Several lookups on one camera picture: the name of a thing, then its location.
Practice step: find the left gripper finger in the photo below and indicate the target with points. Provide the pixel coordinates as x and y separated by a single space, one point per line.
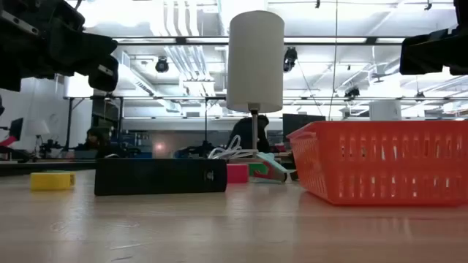
106 75
80 51

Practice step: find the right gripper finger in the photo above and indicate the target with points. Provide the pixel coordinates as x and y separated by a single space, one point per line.
420 55

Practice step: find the green block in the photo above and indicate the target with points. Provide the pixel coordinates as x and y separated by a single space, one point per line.
58 171

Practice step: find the black stapler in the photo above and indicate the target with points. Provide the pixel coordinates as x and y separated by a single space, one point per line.
157 177

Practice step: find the yellow tape dispenser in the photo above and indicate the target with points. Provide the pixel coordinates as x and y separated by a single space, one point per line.
49 180

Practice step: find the pink tape roll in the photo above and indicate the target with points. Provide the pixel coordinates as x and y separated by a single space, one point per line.
237 173

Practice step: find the black background robot arm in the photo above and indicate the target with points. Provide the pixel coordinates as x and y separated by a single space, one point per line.
199 149

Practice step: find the black ceiling spotlight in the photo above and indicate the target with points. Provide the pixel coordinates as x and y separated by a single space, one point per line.
290 58
352 93
162 65

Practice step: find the person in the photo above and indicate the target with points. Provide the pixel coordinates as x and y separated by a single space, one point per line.
243 133
97 140

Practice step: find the small white background lamp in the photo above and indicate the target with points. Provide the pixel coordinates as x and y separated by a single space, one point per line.
37 128

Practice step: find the small dark monitor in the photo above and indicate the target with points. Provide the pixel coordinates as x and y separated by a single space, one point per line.
16 128

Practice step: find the blue storage bins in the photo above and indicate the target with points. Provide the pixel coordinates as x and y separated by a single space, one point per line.
144 155

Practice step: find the red background bar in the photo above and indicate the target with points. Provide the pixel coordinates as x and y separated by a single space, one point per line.
7 141

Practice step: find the orange plastic basket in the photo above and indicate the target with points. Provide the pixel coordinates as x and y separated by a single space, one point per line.
384 164

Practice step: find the large dark monitor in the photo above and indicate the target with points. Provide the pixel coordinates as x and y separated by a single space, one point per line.
303 124

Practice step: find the table lamp with white shade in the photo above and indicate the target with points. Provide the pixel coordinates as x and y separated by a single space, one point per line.
255 58

